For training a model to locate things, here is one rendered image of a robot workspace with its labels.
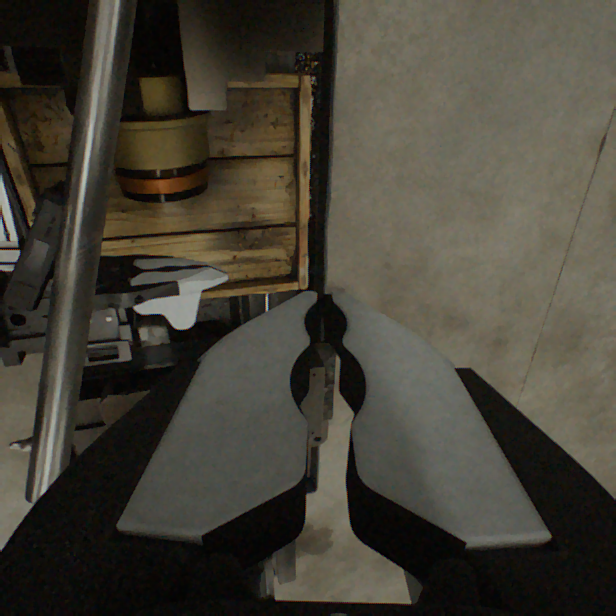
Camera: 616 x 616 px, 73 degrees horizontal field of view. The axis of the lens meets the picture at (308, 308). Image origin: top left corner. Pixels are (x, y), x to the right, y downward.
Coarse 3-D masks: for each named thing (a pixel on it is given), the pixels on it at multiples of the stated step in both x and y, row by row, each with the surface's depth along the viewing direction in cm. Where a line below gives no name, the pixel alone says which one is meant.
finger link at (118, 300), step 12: (108, 288) 36; (120, 288) 36; (132, 288) 36; (144, 288) 37; (156, 288) 37; (168, 288) 38; (96, 300) 35; (108, 300) 36; (120, 300) 36; (132, 300) 36; (144, 300) 37
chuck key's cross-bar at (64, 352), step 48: (96, 0) 11; (96, 48) 12; (96, 96) 12; (96, 144) 12; (96, 192) 12; (96, 240) 13; (48, 336) 13; (48, 384) 13; (48, 432) 13; (48, 480) 14
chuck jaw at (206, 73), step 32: (192, 0) 29; (224, 0) 29; (256, 0) 29; (288, 0) 30; (320, 0) 30; (192, 32) 30; (224, 32) 30; (256, 32) 30; (288, 32) 31; (320, 32) 31; (192, 64) 31; (224, 64) 31; (256, 64) 31; (192, 96) 32; (224, 96) 32
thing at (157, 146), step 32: (160, 96) 31; (128, 128) 30; (160, 128) 30; (192, 128) 32; (128, 160) 32; (160, 160) 32; (192, 160) 33; (128, 192) 34; (160, 192) 33; (192, 192) 35
